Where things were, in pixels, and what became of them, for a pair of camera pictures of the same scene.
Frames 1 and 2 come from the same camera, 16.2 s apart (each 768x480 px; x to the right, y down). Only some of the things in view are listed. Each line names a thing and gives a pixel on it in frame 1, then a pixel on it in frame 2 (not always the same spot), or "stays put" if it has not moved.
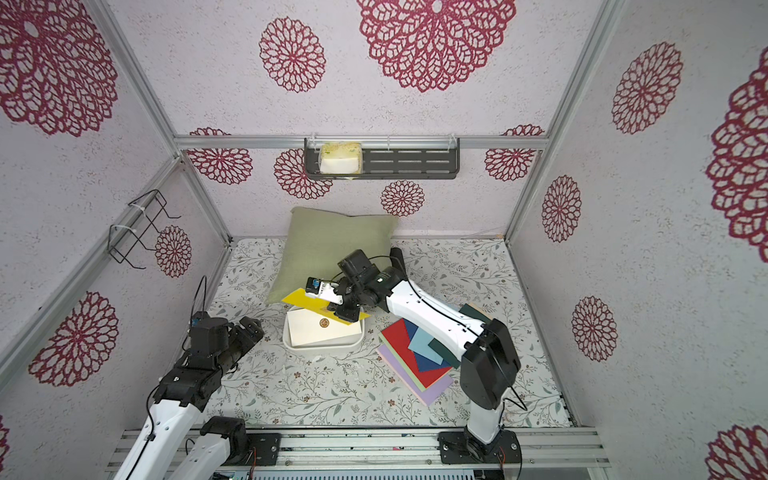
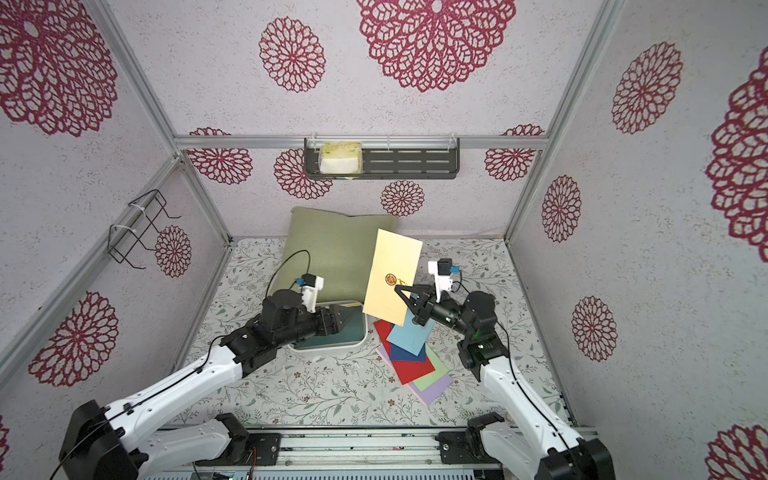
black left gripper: x=254 y=329 -> x=327 y=326
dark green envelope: x=446 y=353 -> x=351 y=330
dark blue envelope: x=424 y=364 -> x=401 y=355
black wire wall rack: x=145 y=211 stays put
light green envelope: x=402 y=361 -> x=440 y=372
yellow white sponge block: x=341 y=158 stays put
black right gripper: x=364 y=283 -> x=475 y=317
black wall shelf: x=393 y=157 stays put
